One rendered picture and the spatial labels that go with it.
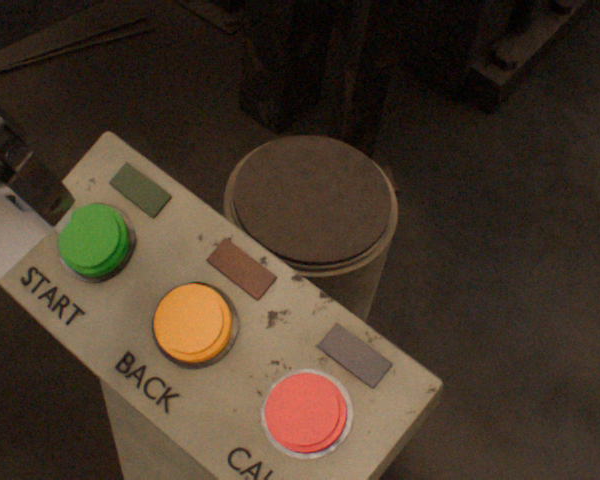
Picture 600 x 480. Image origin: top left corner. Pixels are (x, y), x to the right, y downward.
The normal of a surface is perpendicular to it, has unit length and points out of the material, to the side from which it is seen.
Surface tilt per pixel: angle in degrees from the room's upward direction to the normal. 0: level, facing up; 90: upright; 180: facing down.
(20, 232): 93
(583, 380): 0
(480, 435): 0
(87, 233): 20
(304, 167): 0
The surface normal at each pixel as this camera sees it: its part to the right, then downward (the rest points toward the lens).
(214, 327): -0.13, -0.32
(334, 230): 0.10, -0.56
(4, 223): 0.77, 0.58
